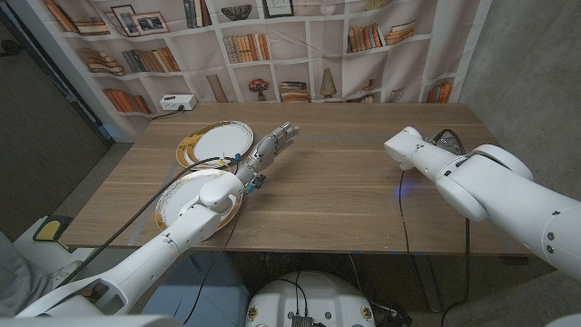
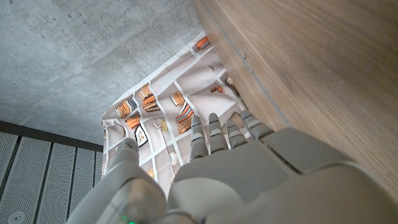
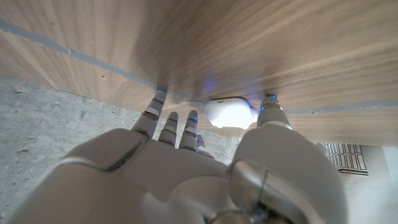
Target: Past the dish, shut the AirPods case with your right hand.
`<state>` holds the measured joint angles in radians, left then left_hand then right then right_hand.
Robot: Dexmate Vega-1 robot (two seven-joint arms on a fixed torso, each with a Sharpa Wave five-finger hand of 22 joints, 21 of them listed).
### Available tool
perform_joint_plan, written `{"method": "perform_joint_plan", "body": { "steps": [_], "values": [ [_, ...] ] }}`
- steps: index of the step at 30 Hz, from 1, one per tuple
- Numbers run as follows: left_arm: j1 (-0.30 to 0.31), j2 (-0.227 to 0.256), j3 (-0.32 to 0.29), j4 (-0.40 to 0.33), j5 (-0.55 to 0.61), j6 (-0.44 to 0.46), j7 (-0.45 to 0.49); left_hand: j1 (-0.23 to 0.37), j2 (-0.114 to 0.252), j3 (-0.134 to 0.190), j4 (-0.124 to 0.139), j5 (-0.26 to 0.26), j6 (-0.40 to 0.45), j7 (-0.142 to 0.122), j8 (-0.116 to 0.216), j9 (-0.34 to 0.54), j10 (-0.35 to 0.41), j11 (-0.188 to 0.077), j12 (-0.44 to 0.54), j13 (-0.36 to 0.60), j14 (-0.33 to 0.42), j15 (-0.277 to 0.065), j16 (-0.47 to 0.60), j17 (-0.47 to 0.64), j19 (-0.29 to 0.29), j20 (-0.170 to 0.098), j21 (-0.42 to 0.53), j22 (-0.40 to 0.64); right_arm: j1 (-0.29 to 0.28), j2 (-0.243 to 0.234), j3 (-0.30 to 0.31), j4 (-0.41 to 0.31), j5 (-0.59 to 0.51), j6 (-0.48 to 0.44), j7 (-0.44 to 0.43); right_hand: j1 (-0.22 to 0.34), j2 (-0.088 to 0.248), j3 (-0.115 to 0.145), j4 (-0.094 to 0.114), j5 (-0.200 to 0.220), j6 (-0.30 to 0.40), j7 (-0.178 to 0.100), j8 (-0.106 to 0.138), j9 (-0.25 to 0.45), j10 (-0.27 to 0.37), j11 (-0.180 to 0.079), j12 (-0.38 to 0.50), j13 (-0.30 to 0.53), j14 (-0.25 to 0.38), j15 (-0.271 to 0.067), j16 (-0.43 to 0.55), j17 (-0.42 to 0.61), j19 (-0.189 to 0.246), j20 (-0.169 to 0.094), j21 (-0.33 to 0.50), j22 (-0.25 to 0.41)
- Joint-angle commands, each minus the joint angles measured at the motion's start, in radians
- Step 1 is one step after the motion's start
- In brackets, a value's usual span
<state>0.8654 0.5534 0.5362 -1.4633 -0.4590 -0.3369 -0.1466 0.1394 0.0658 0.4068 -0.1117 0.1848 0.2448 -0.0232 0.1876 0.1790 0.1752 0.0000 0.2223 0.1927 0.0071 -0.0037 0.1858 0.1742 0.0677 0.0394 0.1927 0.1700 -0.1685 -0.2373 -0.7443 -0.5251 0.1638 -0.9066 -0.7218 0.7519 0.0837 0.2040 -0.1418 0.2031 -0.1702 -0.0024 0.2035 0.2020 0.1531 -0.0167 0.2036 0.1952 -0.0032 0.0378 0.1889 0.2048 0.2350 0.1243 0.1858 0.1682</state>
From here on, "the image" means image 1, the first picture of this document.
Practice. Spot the white power strip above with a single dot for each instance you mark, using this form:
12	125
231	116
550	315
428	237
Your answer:
174	102

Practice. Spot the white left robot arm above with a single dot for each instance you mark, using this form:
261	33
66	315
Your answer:
150	259

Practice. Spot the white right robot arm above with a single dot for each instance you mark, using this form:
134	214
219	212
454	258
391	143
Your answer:
499	195

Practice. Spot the person in grey trousers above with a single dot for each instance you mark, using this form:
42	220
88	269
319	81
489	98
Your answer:
18	281

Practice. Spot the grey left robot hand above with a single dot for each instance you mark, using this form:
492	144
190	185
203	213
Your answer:
265	150

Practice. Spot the grey table leg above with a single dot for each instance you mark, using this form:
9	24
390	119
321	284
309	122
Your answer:
426	281

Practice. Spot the printed bookshelf backdrop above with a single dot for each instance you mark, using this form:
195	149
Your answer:
290	54

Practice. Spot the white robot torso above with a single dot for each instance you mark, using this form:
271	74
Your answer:
318	300

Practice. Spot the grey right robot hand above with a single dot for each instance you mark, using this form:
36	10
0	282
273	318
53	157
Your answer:
447	144

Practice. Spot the white gold-rimmed plate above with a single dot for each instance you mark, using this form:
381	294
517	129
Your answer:
181	195
222	141

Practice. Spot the yellow and black foot pedal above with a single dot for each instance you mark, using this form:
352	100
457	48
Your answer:
49	229

